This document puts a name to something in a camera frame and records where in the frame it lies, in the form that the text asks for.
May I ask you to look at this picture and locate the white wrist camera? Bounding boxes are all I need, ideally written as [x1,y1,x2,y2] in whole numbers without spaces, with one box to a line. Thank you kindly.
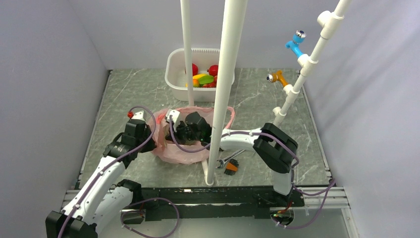
[127,111,145,121]
[165,109,181,132]

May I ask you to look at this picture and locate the orange toy faucet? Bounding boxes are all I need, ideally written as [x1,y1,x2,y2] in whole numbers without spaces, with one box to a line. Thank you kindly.
[266,70,289,87]

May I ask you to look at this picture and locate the silver combination wrench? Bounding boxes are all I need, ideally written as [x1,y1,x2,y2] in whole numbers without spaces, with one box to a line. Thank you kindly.
[216,150,245,169]

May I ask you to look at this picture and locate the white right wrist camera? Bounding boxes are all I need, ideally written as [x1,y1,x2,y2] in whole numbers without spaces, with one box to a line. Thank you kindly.
[165,109,181,132]

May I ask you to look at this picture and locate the green fake melon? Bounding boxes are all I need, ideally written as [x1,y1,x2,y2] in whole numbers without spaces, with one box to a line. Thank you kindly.
[183,140,197,146]

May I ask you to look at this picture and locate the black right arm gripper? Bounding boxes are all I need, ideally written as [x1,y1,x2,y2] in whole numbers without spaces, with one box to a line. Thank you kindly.
[166,119,203,147]

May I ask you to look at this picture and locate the yellow fake banana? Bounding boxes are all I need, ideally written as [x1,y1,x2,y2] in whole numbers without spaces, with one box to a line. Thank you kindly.
[192,74,207,80]

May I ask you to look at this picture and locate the black orange hex key set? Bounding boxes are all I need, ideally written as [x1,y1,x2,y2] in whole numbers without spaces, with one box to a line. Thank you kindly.
[224,159,239,176]

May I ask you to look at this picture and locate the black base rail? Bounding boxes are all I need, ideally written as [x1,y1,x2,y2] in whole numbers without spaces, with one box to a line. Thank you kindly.
[130,186,305,221]

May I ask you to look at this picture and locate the white plastic basin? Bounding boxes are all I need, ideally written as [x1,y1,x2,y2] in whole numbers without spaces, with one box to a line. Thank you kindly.
[165,48,220,102]

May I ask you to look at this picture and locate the red fake cherry tomatoes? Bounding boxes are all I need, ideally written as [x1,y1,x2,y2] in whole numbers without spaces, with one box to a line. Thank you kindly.
[200,76,217,88]

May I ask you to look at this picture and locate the green fake starfruit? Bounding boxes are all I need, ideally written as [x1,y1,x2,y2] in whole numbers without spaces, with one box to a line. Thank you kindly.
[198,75,214,85]

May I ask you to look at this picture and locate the pink plastic bag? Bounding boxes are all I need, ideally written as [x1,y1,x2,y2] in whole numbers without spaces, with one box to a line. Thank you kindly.
[147,107,214,165]

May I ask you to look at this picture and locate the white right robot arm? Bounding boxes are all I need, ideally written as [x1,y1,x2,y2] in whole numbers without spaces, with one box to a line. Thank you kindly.
[165,110,299,206]

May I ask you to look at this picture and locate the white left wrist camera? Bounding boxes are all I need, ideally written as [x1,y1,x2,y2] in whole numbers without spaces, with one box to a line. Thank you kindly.
[127,111,145,121]

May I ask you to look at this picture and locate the white pvc pipe frame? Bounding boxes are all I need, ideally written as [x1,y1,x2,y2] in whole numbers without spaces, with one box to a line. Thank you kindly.
[181,0,351,186]

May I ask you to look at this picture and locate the red fake apple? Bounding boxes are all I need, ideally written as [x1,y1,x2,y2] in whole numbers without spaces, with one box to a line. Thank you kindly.
[192,63,199,76]

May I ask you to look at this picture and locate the blue toy faucet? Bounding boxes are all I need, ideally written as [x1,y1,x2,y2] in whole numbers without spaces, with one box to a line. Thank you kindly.
[285,30,306,58]

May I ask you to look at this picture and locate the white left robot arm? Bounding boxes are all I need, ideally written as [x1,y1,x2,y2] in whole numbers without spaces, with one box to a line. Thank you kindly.
[45,117,156,238]

